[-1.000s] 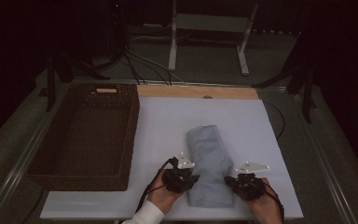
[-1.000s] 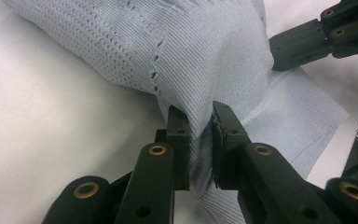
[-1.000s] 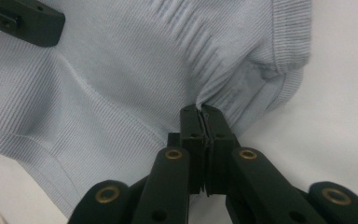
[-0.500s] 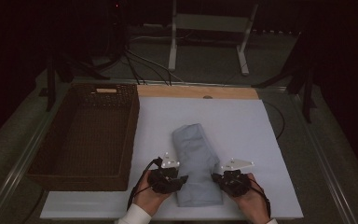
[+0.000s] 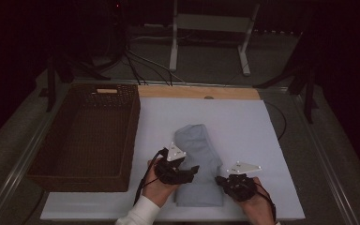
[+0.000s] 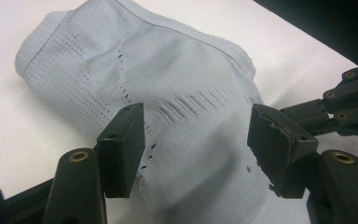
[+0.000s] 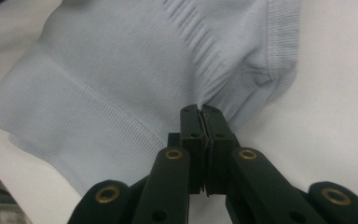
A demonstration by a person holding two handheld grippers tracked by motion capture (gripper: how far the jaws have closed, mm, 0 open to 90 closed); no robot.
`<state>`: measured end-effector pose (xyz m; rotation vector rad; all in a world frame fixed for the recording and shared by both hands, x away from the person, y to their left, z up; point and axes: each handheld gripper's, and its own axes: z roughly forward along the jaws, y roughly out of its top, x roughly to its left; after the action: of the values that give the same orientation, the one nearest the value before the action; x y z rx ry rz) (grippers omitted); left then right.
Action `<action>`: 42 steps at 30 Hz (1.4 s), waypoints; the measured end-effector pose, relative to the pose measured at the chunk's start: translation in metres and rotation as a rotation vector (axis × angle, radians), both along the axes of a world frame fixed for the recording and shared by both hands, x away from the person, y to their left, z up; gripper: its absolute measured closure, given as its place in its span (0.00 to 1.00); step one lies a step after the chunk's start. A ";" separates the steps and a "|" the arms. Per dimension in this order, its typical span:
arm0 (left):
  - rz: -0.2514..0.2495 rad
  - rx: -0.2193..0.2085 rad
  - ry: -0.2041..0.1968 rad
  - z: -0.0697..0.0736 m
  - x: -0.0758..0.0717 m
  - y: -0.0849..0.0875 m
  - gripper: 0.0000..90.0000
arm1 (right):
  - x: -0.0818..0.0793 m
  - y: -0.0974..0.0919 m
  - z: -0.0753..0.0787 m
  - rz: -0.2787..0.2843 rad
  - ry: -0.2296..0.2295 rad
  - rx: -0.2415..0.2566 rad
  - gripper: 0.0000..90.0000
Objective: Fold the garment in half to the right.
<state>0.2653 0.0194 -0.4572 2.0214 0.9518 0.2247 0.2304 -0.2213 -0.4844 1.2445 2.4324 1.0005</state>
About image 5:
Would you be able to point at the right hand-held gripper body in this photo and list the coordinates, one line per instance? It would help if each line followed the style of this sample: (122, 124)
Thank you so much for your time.
(240, 187)

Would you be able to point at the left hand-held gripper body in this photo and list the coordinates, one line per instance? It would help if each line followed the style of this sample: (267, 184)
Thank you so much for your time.
(172, 175)

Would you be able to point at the light blue sleeveless top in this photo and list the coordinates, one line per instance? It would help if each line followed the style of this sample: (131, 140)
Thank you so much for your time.
(200, 146)

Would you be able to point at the brown wicker basket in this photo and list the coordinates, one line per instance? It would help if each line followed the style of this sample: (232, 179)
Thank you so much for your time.
(84, 140)

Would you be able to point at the person's left hand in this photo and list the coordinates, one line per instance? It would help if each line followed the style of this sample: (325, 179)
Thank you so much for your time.
(157, 192)

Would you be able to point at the person's right hand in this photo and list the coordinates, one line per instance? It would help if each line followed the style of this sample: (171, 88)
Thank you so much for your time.
(259, 209)

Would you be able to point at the white table mat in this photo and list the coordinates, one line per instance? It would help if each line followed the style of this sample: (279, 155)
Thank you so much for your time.
(247, 125)

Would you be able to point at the black tripod stand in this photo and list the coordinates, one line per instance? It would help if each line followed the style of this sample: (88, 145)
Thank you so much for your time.
(307, 90)
(51, 84)

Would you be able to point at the white metal stand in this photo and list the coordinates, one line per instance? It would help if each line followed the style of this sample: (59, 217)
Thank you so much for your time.
(212, 22)

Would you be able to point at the power strip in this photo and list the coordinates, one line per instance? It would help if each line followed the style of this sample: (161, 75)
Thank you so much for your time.
(278, 31)

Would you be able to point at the aluminium frame rail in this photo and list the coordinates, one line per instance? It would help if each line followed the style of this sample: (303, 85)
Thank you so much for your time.
(18, 170)
(231, 85)
(331, 175)

